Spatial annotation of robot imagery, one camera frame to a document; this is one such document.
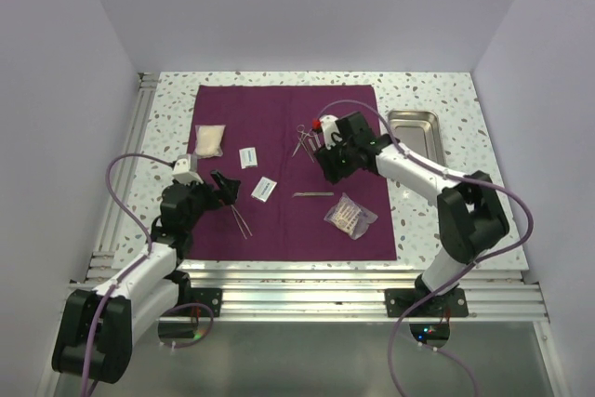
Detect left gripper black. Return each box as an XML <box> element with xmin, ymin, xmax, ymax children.
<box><xmin>179</xmin><ymin>169</ymin><xmax>239</xmax><ymax>232</ymax></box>

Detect white sachet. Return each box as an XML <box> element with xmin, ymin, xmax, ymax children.
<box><xmin>251</xmin><ymin>177</ymin><xmax>277</xmax><ymax>203</ymax></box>
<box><xmin>239</xmin><ymin>147</ymin><xmax>258</xmax><ymax>169</ymax></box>

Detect steel forceps with ring handles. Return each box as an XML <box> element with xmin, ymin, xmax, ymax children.
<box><xmin>291</xmin><ymin>125</ymin><xmax>317</xmax><ymax>162</ymax></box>

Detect clear bag printed pack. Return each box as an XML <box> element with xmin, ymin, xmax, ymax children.
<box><xmin>324</xmin><ymin>193</ymin><xmax>377</xmax><ymax>240</ymax></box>

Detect steel instrument tray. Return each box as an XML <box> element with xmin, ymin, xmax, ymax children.
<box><xmin>388</xmin><ymin>110</ymin><xmax>446</xmax><ymax>165</ymax></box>

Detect curved steel tweezers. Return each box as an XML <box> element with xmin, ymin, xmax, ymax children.
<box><xmin>292</xmin><ymin>192</ymin><xmax>334</xmax><ymax>198</ymax></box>

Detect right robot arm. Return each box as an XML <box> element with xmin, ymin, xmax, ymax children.
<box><xmin>312</xmin><ymin>112</ymin><xmax>509</xmax><ymax>316</ymax></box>

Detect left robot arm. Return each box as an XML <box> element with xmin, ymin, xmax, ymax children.
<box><xmin>51</xmin><ymin>170</ymin><xmax>241</xmax><ymax>384</ymax></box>

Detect white gauze packet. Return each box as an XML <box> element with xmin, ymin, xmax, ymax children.
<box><xmin>194</xmin><ymin>125</ymin><xmax>226</xmax><ymax>159</ymax></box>

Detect purple cloth mat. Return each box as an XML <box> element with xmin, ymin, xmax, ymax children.
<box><xmin>189</xmin><ymin>86</ymin><xmax>396</xmax><ymax>261</ymax></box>

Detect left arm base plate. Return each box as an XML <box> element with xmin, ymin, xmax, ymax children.
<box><xmin>176</xmin><ymin>287</ymin><xmax>223</xmax><ymax>319</ymax></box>

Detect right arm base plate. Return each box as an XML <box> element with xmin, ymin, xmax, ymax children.
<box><xmin>384</xmin><ymin>287</ymin><xmax>469</xmax><ymax>318</ymax></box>

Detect aluminium frame rails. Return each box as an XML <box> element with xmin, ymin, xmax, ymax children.
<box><xmin>35</xmin><ymin>72</ymin><xmax>571</xmax><ymax>397</ymax></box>

